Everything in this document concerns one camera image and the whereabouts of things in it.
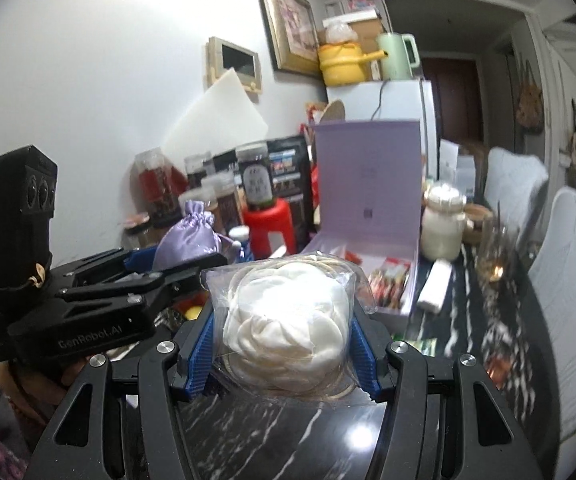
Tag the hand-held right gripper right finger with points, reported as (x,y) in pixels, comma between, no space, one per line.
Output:
(363,357)

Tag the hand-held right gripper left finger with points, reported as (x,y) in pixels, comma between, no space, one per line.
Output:
(203,357)

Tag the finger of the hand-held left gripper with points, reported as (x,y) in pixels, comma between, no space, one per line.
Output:
(138,261)
(168,282)

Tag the white cloth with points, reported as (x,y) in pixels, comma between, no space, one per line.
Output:
(288,320)

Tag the lilac gift box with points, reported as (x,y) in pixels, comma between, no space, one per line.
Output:
(367,175)

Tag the person's left hand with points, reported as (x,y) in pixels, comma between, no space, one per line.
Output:
(30,392)

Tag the small glass jar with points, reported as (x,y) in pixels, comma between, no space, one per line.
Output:
(137,230)

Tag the row of striped sachets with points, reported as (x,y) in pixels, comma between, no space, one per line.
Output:
(390,285)

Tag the jar of red dried fruit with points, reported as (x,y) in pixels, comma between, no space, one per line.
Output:
(160,185)

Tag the clear spice jar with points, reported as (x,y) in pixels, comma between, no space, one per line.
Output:
(223,205)
(198,170)

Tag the white wrapped roll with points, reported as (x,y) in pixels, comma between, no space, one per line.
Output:
(435,285)

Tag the red plastic container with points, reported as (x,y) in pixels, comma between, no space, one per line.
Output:
(268,225)

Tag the dark jar with grey lid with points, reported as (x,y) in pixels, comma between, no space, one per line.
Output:
(255,180)

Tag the white ceramic jar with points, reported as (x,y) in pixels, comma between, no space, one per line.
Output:
(440,230)

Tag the white foam board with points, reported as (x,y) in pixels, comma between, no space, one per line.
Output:
(218,120)

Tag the drinking glass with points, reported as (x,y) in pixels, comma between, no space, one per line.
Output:
(495,250)

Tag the black printed food pouch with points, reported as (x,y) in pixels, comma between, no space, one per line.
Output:
(290,160)

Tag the white padded chair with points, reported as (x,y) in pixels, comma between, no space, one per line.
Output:
(512,185)
(575,285)

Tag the white refrigerator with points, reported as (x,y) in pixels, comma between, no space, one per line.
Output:
(397,102)

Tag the dark wooden door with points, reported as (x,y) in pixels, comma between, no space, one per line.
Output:
(450,100)

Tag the yellow enamel pot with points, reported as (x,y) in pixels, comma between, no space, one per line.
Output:
(340,65)

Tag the gold framed picture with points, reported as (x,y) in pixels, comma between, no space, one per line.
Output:
(290,25)

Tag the green electric kettle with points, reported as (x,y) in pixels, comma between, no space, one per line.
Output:
(392,57)

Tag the hanging woven bag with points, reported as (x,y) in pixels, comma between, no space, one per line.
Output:
(530,105)

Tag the cardboard box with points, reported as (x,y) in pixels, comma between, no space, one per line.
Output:
(362,25)

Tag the small wooden frame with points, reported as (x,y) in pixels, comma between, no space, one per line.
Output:
(233,65)

